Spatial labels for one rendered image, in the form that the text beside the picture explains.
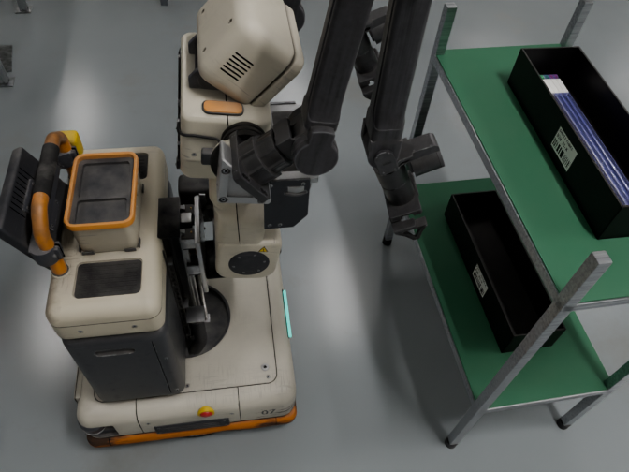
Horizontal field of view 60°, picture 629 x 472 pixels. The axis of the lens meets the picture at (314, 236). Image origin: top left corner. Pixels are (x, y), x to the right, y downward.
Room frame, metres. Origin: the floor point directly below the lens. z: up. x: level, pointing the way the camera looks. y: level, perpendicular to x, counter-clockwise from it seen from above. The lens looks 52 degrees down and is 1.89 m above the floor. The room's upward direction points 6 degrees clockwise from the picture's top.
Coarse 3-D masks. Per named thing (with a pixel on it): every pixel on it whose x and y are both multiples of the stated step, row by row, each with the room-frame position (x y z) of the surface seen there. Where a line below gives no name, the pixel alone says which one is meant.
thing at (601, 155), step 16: (544, 80) 1.32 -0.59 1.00; (560, 80) 1.32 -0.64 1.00; (560, 96) 1.25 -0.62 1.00; (576, 112) 1.18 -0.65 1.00; (576, 128) 1.12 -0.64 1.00; (592, 128) 1.13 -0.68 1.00; (592, 144) 1.06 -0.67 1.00; (608, 160) 1.01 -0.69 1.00; (608, 176) 0.96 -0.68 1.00; (624, 176) 0.96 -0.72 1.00; (624, 192) 0.91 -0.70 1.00
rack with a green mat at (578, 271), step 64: (448, 64) 1.42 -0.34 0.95; (512, 64) 1.45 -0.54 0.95; (512, 128) 1.15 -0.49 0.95; (448, 192) 1.47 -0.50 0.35; (512, 192) 0.92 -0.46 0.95; (448, 256) 1.16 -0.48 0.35; (576, 256) 0.74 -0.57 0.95; (448, 320) 0.90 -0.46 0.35; (576, 320) 0.95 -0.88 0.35; (512, 384) 0.71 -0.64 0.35; (576, 384) 0.73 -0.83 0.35; (448, 448) 0.61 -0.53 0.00
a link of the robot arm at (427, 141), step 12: (408, 144) 0.76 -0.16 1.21; (420, 144) 0.76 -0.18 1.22; (432, 144) 0.75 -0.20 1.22; (384, 156) 0.71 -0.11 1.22; (408, 156) 0.73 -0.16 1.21; (420, 156) 0.74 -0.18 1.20; (432, 156) 0.74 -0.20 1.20; (384, 168) 0.71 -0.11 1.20; (396, 168) 0.71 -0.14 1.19; (420, 168) 0.73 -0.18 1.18; (432, 168) 0.74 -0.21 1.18
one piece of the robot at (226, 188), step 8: (224, 144) 0.70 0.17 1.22; (224, 152) 0.68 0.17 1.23; (224, 160) 0.66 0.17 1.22; (224, 168) 0.66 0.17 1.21; (224, 176) 0.66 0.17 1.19; (216, 184) 0.69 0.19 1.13; (224, 184) 0.66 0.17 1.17; (232, 184) 0.67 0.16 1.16; (216, 192) 0.68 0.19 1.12; (224, 192) 0.66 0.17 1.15; (232, 192) 0.67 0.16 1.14; (240, 192) 0.67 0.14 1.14; (224, 200) 0.66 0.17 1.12; (232, 200) 0.66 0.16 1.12; (240, 200) 0.66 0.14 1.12; (248, 200) 0.67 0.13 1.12; (256, 200) 0.67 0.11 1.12
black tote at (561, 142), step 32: (544, 64) 1.37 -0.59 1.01; (576, 64) 1.36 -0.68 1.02; (544, 96) 1.18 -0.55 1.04; (576, 96) 1.30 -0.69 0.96; (608, 96) 1.19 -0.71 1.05; (544, 128) 1.12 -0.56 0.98; (608, 128) 1.14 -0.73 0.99; (576, 160) 0.97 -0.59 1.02; (576, 192) 0.92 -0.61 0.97; (608, 192) 0.85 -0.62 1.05; (608, 224) 0.80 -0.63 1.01
